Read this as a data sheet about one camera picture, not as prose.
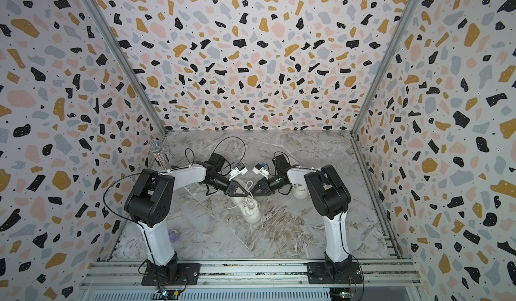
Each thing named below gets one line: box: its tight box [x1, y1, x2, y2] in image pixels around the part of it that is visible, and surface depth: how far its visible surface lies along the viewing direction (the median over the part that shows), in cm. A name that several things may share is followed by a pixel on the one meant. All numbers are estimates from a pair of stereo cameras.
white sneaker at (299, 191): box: [291, 183, 309, 200], surface depth 92 cm
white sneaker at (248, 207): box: [230, 178, 263, 224], surface depth 87 cm
